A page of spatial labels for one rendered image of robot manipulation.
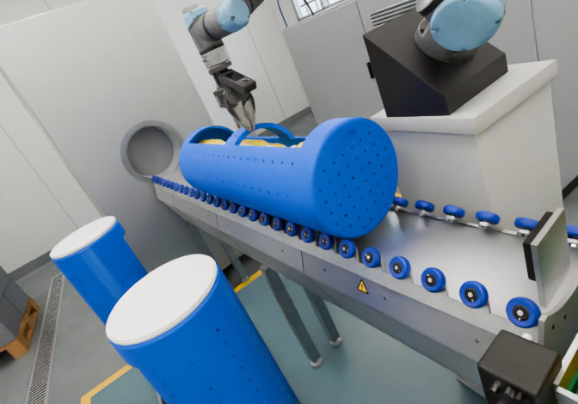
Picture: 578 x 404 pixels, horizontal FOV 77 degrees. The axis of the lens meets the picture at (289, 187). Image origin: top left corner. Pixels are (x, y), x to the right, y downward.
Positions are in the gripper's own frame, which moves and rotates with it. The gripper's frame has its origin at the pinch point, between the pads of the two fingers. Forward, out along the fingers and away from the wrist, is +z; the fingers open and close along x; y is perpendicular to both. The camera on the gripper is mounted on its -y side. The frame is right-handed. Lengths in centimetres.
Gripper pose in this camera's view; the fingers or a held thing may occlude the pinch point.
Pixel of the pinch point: (251, 127)
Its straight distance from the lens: 112.4
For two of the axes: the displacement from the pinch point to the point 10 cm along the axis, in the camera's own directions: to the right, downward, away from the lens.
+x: -7.3, 5.2, -4.4
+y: -5.6, -1.1, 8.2
